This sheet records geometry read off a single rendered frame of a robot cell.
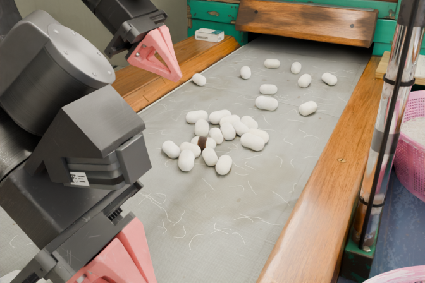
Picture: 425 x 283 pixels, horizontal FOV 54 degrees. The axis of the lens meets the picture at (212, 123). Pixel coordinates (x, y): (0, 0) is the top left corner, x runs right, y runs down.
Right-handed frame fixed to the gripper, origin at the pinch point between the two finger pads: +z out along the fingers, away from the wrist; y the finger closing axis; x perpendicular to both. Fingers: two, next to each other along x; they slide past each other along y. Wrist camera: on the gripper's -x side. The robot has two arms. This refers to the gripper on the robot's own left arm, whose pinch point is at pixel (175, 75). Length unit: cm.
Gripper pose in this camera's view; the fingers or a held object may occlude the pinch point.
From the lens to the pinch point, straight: 62.1
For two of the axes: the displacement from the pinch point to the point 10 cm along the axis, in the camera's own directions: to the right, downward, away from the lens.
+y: 4.5, -4.0, 8.0
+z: 6.7, 7.4, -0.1
